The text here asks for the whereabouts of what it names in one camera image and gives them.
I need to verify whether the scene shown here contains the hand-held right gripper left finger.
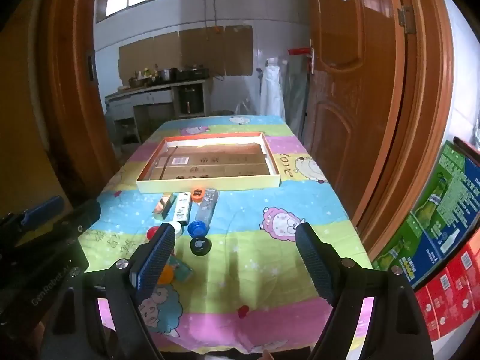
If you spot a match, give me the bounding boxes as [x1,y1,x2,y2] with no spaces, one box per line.
[45,223,177,360]

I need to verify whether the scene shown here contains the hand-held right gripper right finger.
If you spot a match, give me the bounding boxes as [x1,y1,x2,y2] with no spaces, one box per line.
[295,222,436,360]

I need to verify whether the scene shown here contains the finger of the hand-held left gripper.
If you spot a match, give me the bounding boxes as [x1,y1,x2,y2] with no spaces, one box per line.
[0,195,65,235]
[35,199,102,249]

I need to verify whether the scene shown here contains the plain orange bottle cap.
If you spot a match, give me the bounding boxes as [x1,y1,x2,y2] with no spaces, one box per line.
[157,264,176,285]

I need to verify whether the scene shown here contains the teal box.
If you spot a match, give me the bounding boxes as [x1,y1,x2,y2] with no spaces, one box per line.
[167,255,194,283]

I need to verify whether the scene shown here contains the black bottle cap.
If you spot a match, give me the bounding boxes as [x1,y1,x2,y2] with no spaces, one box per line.
[189,237,211,257]

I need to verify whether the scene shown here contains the shiny gold box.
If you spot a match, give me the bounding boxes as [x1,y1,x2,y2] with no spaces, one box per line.
[152,193,176,221]

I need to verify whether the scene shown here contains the white cartoon print box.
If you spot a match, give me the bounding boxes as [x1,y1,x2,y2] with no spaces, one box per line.
[173,192,193,224]

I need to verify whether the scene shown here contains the floral tube with clear cap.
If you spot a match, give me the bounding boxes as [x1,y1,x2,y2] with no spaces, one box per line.
[195,188,219,224]

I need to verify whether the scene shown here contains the shallow orange-rimmed cardboard tray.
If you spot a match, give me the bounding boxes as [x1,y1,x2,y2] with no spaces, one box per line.
[136,132,281,194]

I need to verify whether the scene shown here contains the sheep print striped tablecloth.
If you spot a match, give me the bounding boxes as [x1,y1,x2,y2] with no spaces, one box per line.
[77,114,376,355]

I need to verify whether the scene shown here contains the grey kitchen counter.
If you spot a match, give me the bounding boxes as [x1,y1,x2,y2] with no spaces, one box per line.
[105,79,211,145]

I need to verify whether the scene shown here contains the green printed carton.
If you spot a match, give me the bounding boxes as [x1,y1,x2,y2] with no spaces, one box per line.
[371,140,480,289]

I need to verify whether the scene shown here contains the dark green canister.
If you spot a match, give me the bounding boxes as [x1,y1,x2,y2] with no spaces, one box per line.
[179,86,201,115]

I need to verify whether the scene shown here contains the clear plastic sheeting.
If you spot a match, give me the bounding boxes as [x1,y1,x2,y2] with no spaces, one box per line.
[279,54,310,136]

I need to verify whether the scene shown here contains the white plastic bag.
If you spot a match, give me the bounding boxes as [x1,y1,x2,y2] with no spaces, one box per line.
[259,58,286,119]

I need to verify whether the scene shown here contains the black gas stove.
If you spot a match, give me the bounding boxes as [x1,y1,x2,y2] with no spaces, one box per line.
[176,67,210,80]

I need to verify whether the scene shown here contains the metal door hinge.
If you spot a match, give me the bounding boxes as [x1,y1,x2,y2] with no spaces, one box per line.
[397,5,416,34]

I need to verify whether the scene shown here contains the cardboard wall sheets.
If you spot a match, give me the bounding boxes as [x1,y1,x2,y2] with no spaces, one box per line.
[118,25,254,79]

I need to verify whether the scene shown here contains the metal door handle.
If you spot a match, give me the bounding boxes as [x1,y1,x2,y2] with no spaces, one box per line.
[308,39,318,76]

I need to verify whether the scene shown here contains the hanging cable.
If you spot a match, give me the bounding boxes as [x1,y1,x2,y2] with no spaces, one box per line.
[203,0,222,34]

